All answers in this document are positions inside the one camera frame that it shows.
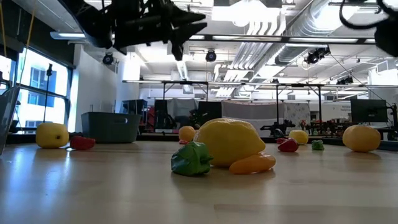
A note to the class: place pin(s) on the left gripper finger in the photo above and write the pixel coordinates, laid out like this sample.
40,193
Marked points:
186,32
186,14

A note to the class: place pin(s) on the orange-yellow toy lemon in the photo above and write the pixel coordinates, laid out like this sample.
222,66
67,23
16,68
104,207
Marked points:
186,133
361,138

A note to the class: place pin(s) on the red toy chili pepper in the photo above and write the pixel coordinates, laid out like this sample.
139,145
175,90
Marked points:
183,142

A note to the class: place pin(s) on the yellow toy lemon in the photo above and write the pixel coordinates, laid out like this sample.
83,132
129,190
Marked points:
228,140
52,135
299,137

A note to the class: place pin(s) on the green toy bell pepper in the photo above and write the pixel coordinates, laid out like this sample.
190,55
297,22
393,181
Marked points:
317,145
191,158

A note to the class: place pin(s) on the orange toy chili pepper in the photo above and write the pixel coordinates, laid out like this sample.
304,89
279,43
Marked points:
252,164

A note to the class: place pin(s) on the black idle robot arm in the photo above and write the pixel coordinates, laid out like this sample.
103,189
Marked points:
276,127

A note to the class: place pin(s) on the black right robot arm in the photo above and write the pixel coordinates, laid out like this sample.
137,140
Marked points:
387,37

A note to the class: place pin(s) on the black ceiling spotlight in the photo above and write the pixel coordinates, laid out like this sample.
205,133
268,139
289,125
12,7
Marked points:
108,58
345,80
211,56
317,55

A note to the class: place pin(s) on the black storage cabinet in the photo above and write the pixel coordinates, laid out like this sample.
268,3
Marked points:
135,107

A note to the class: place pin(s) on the black fabric panel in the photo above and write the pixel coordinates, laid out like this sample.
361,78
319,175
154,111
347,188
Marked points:
161,113
210,110

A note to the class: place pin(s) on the teal plastic basket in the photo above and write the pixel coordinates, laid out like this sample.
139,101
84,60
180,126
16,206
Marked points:
109,127

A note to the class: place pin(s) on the white fabric curtain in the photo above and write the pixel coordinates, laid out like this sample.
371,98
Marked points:
267,113

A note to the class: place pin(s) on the black tripod stand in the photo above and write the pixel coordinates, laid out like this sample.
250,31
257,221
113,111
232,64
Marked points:
47,96

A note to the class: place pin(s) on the large glass window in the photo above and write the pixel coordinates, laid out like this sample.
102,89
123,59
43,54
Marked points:
34,109

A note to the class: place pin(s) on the dark grey clear basket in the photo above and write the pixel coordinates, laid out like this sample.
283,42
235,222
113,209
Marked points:
6,118

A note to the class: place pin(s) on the black computer monitor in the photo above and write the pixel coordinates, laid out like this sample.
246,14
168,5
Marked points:
368,110

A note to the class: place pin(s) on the black metal workstation frame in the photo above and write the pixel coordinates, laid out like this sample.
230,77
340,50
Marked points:
320,102

